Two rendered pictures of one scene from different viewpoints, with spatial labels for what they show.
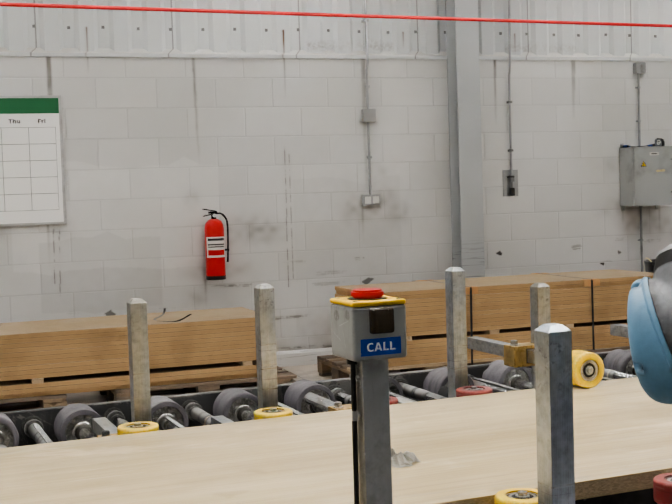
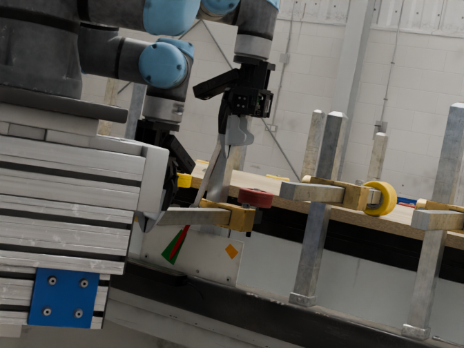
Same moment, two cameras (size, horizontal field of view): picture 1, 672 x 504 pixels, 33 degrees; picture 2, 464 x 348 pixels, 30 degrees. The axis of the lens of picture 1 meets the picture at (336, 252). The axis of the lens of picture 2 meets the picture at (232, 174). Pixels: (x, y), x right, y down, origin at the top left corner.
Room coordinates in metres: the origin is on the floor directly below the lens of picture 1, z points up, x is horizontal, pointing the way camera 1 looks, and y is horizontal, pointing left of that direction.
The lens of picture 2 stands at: (0.35, -2.03, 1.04)
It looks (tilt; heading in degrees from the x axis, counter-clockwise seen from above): 3 degrees down; 51
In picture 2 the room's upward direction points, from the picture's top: 11 degrees clockwise
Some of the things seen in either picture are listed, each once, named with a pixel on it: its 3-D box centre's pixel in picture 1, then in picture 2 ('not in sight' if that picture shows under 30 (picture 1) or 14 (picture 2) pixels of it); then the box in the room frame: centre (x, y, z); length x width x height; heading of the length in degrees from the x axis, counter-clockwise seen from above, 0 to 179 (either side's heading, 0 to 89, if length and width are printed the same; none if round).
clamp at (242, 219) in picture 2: not in sight; (223, 214); (1.56, -0.53, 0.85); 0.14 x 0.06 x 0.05; 112
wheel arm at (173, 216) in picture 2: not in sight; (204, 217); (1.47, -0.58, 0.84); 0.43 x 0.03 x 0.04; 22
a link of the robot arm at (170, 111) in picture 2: not in sight; (164, 111); (1.26, -0.67, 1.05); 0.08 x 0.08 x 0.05
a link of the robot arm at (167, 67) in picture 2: not in sight; (154, 64); (1.18, -0.74, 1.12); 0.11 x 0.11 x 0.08; 49
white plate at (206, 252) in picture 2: not in sight; (189, 250); (1.52, -0.49, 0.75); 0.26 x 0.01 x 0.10; 112
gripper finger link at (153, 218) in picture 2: not in sight; (150, 210); (1.26, -0.69, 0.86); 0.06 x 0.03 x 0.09; 22
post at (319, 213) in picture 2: not in sight; (317, 224); (1.65, -0.74, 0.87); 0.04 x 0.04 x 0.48; 22
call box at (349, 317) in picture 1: (368, 329); not in sight; (1.36, -0.04, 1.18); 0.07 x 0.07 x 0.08; 22
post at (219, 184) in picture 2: not in sight; (219, 185); (1.55, -0.51, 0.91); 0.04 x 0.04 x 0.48; 22
